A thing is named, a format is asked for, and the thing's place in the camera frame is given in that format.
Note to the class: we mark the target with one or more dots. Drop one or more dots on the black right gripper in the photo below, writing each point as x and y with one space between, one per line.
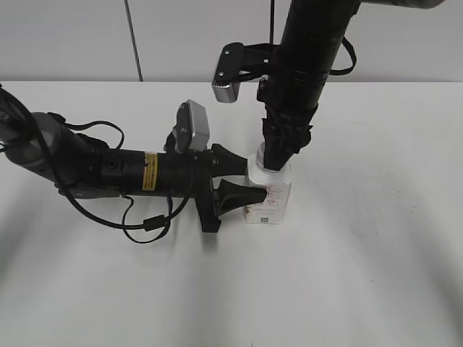
285 133

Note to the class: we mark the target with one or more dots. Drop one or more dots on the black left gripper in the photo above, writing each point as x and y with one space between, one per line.
188 175

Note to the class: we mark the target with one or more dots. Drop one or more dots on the white screw cap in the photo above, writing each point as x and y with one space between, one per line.
260 157

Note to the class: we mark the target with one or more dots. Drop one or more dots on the white square drink bottle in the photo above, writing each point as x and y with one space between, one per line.
278 185

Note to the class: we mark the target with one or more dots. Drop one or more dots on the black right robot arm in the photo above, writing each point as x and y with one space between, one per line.
300 66

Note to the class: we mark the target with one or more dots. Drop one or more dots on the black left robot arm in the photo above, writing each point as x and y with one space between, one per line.
87 168

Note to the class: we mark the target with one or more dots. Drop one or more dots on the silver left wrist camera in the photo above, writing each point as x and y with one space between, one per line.
191 131

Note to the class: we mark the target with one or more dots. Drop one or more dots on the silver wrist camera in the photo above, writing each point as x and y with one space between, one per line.
239 63
191 131

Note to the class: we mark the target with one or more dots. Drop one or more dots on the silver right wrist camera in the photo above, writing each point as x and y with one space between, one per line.
239 63

